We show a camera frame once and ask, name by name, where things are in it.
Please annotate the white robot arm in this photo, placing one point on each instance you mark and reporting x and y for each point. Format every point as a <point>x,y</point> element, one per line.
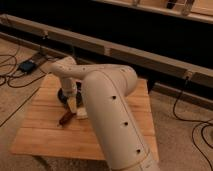
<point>104,88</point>

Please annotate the dark red pepper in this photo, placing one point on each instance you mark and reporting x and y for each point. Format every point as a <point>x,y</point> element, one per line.
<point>66,118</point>

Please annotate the white rectangular block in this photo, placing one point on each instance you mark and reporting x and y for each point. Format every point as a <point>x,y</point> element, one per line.
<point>81,113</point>

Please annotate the wooden table board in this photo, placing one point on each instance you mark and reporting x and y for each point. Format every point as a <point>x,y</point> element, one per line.
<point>40,134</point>

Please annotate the black power adapter box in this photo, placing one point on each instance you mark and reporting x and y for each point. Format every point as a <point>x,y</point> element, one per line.
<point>27,66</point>

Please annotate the long wooden beam rail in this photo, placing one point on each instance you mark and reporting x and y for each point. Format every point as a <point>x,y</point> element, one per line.
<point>173,67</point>

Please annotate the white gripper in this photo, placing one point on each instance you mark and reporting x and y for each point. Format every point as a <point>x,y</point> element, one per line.
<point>69,88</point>

